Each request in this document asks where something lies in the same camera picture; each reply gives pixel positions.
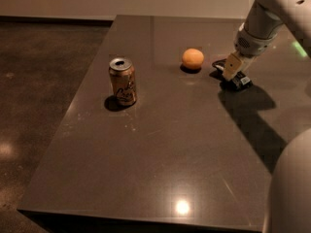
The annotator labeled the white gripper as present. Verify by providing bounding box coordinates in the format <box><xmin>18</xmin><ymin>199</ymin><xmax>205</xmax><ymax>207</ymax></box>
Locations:
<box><xmin>223</xmin><ymin>23</ymin><xmax>276</xmax><ymax>82</ymax></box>

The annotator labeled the black rxbar chocolate wrapper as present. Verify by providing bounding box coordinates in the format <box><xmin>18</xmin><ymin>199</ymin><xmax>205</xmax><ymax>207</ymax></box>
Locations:
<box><xmin>212</xmin><ymin>59</ymin><xmax>253</xmax><ymax>92</ymax></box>

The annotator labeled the orange fruit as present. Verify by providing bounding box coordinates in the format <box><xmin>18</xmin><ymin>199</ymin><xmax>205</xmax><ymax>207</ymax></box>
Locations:
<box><xmin>182</xmin><ymin>49</ymin><xmax>204</xmax><ymax>70</ymax></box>

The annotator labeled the gold LaCroix soda can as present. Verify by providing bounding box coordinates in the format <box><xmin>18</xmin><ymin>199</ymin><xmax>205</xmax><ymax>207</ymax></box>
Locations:
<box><xmin>109</xmin><ymin>57</ymin><xmax>137</xmax><ymax>107</ymax></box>

